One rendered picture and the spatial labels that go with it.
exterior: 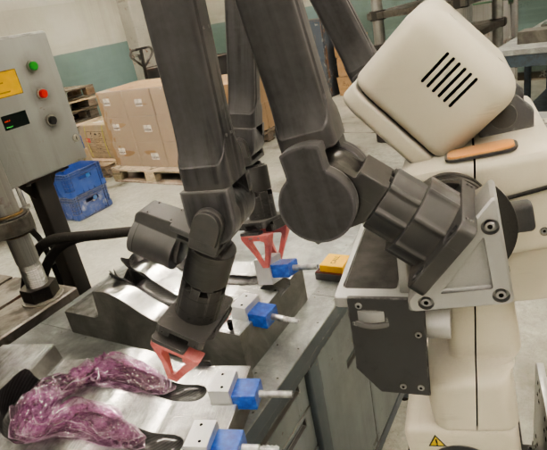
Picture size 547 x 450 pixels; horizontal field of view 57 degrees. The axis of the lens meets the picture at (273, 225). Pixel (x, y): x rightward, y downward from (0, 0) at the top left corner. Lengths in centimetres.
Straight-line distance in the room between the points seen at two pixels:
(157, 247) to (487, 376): 48
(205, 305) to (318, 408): 68
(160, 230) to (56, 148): 113
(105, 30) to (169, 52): 844
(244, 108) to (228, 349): 45
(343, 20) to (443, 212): 50
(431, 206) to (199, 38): 27
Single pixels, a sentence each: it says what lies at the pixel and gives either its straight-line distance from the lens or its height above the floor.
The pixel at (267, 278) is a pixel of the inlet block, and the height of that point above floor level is 92.
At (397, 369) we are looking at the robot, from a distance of 76.
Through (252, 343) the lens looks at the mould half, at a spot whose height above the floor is 85.
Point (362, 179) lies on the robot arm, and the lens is 49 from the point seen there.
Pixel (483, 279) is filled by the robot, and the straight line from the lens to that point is 54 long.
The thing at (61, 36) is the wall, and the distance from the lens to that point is 855.
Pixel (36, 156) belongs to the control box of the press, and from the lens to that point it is 167.
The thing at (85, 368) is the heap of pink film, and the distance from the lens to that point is 97.
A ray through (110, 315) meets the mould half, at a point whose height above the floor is 87.
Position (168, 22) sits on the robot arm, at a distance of 53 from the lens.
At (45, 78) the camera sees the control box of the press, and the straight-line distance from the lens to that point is 172.
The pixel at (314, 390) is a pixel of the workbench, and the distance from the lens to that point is 122.
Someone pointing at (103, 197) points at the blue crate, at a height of 10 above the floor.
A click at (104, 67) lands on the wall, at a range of 886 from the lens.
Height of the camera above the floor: 142
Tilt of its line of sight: 23 degrees down
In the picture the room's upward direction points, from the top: 11 degrees counter-clockwise
